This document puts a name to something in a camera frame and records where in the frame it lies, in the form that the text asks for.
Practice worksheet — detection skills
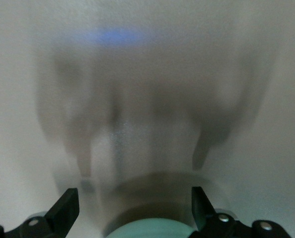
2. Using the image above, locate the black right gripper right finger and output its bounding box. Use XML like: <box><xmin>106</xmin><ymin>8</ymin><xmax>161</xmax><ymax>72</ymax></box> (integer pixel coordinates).
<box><xmin>191</xmin><ymin>186</ymin><xmax>252</xmax><ymax>238</ymax></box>

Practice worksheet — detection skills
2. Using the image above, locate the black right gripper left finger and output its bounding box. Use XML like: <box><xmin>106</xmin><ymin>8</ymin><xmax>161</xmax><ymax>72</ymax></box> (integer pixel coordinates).
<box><xmin>7</xmin><ymin>187</ymin><xmax>80</xmax><ymax>238</ymax></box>

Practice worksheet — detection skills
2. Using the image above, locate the green bowl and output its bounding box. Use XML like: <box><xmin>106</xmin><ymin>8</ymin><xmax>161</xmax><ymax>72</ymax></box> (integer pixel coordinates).
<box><xmin>0</xmin><ymin>0</ymin><xmax>295</xmax><ymax>238</ymax></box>

